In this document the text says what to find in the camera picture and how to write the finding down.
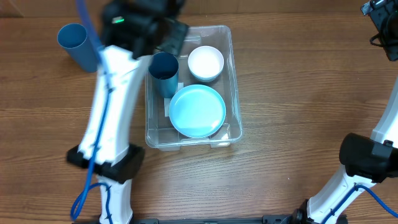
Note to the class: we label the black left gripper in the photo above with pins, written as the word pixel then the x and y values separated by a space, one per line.
pixel 175 42

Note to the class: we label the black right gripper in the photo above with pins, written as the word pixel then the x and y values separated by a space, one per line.
pixel 378 10

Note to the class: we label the dark blue cup front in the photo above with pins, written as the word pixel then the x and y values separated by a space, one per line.
pixel 164 70

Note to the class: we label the dark blue cup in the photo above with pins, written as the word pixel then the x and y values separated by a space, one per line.
pixel 164 70
pixel 73 38

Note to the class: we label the pink bowl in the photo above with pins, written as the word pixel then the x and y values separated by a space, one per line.
pixel 205 61

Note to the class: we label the light blue bowl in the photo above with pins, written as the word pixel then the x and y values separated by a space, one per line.
pixel 206 79

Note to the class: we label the clear plastic storage bin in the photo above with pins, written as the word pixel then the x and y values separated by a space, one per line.
pixel 160 134

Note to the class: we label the light blue plate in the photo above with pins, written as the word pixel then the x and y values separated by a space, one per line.
pixel 197 111

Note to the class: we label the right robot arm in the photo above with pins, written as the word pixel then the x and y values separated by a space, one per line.
pixel 364 161

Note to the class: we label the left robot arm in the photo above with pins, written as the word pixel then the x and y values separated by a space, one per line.
pixel 132 32

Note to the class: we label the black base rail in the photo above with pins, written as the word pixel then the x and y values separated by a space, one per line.
pixel 265 219

